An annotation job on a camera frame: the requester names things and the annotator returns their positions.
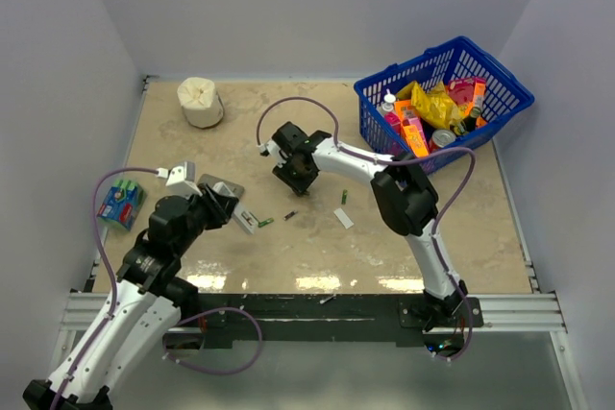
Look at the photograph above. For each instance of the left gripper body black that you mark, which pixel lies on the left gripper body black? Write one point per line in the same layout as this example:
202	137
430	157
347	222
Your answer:
207	212

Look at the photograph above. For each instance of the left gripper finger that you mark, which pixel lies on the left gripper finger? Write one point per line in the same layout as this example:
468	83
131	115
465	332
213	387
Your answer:
215	191
227	205

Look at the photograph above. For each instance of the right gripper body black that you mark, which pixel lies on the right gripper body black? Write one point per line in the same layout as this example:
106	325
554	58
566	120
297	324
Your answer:
294	176

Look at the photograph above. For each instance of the white remote control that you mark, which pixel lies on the white remote control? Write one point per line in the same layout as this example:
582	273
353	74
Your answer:
245	219

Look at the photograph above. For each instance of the white battery cover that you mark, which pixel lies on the white battery cover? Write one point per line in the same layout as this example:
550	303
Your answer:
343	218

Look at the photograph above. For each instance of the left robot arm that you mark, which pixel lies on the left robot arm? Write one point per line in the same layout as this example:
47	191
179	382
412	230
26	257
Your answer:
149	298

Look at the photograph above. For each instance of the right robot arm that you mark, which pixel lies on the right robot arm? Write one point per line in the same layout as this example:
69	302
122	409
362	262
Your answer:
406	200

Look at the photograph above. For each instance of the grey remote control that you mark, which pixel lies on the grey remote control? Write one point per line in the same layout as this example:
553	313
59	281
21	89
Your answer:
213	181

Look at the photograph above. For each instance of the battery multipack blue green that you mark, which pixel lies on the battery multipack blue green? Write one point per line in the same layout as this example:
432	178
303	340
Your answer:
122	204

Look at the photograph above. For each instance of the white tissue roll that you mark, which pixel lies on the white tissue roll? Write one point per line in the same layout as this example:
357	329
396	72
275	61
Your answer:
200	102

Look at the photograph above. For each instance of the white bottle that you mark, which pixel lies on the white bottle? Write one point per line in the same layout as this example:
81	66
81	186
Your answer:
387	104

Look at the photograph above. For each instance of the orange box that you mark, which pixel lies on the orange box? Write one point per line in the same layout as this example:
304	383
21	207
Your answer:
412	128

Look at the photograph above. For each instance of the red soda can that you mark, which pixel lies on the red soda can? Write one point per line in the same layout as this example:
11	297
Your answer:
441	139

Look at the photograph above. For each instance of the yellow snack bag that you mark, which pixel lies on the yellow snack bag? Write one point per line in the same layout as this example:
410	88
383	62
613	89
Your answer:
436	107

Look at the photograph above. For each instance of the dark glass bottle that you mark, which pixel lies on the dark glass bottle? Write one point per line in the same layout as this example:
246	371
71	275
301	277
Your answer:
468	124

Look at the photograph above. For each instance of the blue plastic basket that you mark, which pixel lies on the blue plastic basket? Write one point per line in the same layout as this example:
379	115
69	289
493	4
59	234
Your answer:
456	58

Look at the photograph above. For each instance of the orange tall carton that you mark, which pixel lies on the orange tall carton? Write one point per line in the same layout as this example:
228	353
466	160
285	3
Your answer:
479	89

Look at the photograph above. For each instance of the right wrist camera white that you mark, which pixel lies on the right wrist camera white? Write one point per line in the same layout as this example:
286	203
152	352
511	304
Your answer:
270	148

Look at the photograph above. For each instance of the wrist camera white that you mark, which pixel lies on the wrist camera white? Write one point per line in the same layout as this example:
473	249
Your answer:
181	180
270	148

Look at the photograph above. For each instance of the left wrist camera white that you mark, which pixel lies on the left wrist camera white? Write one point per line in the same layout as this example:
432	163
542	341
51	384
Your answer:
181	180

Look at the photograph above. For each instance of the black base frame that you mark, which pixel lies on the black base frame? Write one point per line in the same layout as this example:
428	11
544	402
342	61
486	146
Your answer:
377	318

